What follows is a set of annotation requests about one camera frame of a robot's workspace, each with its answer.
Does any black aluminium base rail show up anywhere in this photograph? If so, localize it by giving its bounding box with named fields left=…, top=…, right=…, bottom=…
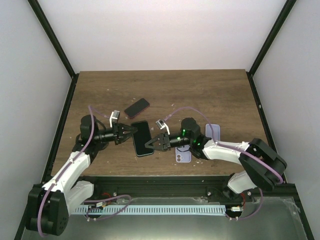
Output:
left=32, top=176, right=296, bottom=203

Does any black phone with red edge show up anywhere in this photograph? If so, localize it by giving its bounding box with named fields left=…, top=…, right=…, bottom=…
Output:
left=124, top=98, right=150, bottom=119

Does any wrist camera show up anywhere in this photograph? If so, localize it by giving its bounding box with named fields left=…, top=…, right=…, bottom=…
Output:
left=155, top=119, right=170, bottom=135
left=109, top=110, right=120, bottom=128

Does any grey metal sheet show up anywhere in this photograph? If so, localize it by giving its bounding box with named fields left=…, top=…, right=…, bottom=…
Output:
left=21, top=196, right=307, bottom=240

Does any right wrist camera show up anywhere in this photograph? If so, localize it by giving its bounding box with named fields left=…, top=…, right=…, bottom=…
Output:
left=155, top=119, right=170, bottom=135

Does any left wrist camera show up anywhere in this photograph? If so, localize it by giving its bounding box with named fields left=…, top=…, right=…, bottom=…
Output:
left=109, top=110, right=120, bottom=128

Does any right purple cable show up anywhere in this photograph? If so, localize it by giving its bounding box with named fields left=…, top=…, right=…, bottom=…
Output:
left=163, top=106, right=285, bottom=220

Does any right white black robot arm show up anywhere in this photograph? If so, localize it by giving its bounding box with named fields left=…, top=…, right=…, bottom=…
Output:
left=145, top=117, right=287, bottom=202

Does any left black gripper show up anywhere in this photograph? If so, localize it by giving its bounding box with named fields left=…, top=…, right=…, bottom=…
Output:
left=94, top=122, right=138, bottom=145

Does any lilac phone case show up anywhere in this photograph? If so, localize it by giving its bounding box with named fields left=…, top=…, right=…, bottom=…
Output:
left=175, top=145, right=192, bottom=164

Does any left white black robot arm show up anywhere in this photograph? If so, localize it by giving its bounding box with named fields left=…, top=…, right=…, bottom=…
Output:
left=25, top=110, right=137, bottom=236

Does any purple cable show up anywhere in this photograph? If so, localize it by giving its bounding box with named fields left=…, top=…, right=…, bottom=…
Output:
left=163, top=106, right=285, bottom=220
left=39, top=104, right=132, bottom=237

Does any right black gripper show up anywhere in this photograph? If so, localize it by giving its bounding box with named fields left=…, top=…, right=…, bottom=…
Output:
left=145, top=132, right=192, bottom=152

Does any left black frame post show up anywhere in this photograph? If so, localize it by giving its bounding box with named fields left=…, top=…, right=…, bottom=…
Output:
left=26, top=0, right=76, bottom=80

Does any right black frame post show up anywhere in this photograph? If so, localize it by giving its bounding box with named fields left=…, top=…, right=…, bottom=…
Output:
left=246, top=0, right=298, bottom=78

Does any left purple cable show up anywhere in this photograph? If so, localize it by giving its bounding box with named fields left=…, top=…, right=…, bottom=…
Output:
left=39, top=104, right=132, bottom=237

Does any black frame post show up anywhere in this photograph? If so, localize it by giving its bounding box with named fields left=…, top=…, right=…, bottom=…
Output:
left=246, top=0, right=298, bottom=78
left=26, top=0, right=76, bottom=80

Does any light blue slotted cable duct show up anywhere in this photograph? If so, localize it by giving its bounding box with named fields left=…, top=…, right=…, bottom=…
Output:
left=71, top=205, right=226, bottom=216

